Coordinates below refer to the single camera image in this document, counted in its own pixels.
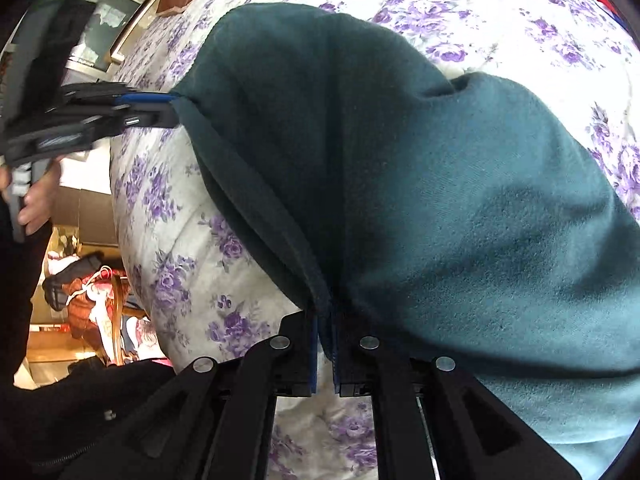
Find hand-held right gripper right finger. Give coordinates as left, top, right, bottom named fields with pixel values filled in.
left=331, top=335, right=582, bottom=480

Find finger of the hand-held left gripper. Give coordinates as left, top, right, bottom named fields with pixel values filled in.
left=112, top=91, right=175, bottom=108
left=107, top=105, right=180, bottom=136

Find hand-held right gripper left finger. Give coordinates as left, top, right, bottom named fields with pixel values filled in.
left=60, top=309, right=320, bottom=480

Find teal green pants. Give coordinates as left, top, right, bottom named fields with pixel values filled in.
left=170, top=2, right=640, bottom=446

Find person's left hand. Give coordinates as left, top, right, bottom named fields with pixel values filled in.
left=0, top=159, right=62, bottom=237

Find purple floral bed blanket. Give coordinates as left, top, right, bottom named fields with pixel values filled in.
left=107, top=0, right=640, bottom=480

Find black bag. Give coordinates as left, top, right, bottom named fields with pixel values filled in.
left=42, top=254, right=105, bottom=312

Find wooden chair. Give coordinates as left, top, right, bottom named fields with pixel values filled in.
left=97, top=272, right=153, bottom=367

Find person's black clothing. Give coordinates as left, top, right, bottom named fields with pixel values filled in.
left=0, top=195, right=181, bottom=480

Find red and blue cloth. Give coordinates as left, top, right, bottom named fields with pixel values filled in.
left=589, top=0, right=628, bottom=32

